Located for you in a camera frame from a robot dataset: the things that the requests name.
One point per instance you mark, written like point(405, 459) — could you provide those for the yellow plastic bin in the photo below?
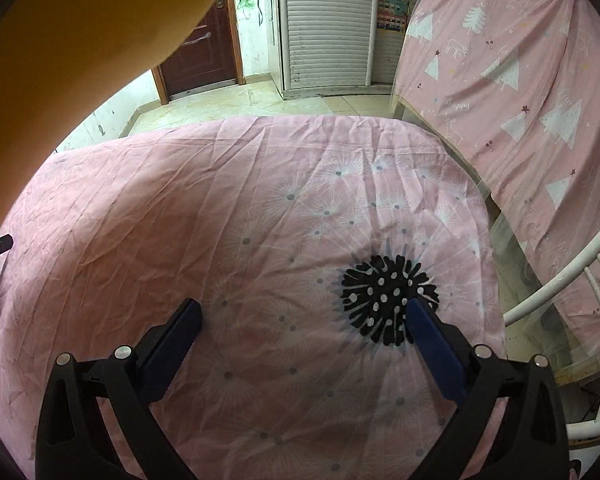
point(80, 35)

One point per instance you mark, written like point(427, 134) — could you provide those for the pink tree-print hanging sheet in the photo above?
point(505, 60)

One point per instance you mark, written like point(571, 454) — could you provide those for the white metal chair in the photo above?
point(545, 287)

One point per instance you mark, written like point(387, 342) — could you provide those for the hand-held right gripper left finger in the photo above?
point(172, 346)

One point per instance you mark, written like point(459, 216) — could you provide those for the dark brown wooden door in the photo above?
point(205, 55)

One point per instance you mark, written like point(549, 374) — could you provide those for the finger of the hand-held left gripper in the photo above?
point(4, 243)

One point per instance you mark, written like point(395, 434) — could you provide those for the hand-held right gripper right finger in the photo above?
point(437, 351)

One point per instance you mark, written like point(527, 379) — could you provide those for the pink tablecloth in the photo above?
point(180, 210)

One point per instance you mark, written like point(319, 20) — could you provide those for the white slatted wardrobe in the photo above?
point(325, 25)

